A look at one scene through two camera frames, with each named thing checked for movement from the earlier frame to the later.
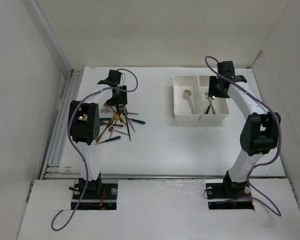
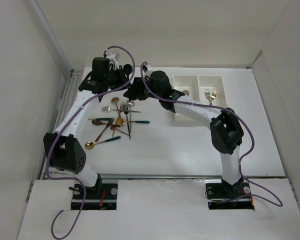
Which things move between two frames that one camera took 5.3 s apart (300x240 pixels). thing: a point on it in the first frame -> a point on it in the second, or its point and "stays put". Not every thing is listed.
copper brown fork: (109, 123) stays put
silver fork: (210, 98) stays put
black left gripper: (121, 100) -> (119, 71)
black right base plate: (229, 195) stays put
